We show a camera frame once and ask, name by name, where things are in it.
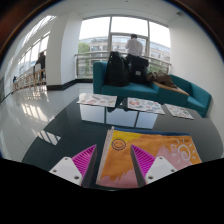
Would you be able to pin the large black backpack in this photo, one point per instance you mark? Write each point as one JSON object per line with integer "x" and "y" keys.
{"x": 116, "y": 70}

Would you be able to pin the brown jacket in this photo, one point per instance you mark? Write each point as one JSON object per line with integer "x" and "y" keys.
{"x": 161, "y": 78}

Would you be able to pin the black backpack with label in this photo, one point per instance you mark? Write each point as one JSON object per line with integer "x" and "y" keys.
{"x": 138, "y": 70}

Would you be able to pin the wooden corridor railing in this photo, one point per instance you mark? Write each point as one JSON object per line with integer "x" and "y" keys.
{"x": 28, "y": 80}

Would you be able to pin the colourful printed sticker sheet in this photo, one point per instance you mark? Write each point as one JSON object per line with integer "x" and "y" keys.
{"x": 96, "y": 99}
{"x": 145, "y": 105}
{"x": 179, "y": 111}

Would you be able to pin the metal window railing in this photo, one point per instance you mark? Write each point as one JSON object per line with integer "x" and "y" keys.
{"x": 88, "y": 54}

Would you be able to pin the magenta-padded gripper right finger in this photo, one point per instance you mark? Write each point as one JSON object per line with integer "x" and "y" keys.
{"x": 159, "y": 168}

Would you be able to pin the wooden sofa table top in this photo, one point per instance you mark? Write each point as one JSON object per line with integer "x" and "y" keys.
{"x": 173, "y": 90}

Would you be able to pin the teal sofa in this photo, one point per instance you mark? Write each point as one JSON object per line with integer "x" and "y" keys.
{"x": 133, "y": 90}

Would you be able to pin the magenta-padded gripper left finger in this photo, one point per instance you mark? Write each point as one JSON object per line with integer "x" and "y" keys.
{"x": 68, "y": 170}

